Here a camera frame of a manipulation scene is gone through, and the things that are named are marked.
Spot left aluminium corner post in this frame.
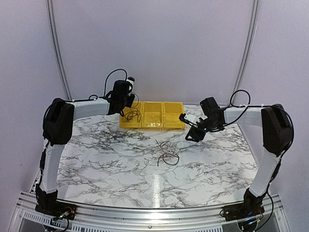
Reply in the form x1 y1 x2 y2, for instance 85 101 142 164
46 0 72 100

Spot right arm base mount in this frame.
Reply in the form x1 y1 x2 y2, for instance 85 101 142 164
219 203 265 221

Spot red wire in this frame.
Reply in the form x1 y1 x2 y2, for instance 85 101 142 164
154 139 181 167

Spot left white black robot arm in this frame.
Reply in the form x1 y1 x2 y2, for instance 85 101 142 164
35 77 135 217

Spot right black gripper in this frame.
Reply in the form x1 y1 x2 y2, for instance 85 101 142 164
185 117 220 143

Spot right aluminium corner post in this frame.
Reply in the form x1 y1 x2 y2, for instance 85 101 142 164
232 0 260 93

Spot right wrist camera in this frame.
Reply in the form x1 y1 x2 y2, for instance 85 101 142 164
179 114 203 127

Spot white wire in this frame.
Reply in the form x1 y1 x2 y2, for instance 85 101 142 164
160 141 178 157

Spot yellow bin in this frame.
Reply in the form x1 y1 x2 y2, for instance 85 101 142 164
120 101 143 129
163 102 185 130
141 101 164 129

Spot aluminium corner post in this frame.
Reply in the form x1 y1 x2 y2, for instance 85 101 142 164
232 0 260 93
46 0 72 100

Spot right yellow bin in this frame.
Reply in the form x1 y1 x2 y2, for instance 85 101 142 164
163 102 185 130

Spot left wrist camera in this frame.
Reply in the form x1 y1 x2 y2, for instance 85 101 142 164
126 76 135 88

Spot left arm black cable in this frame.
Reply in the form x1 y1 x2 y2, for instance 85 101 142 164
42 69 128 145

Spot middle yellow bin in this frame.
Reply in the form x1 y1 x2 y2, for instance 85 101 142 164
141 101 164 129

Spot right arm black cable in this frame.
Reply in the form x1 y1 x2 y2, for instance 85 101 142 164
205 89 295 158

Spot aluminium front frame rail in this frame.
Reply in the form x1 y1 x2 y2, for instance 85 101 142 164
8 192 291 232

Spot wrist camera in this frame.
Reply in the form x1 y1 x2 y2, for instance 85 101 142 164
126 76 135 88
179 114 203 127

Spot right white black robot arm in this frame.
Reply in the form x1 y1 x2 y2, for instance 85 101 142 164
179 97 294 217

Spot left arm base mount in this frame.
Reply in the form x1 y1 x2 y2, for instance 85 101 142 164
35 202 77 220

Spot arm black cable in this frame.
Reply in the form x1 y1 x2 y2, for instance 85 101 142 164
42 69 128 145
205 89 295 158

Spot left yellow bin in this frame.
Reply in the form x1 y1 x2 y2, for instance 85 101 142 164
120 101 143 129

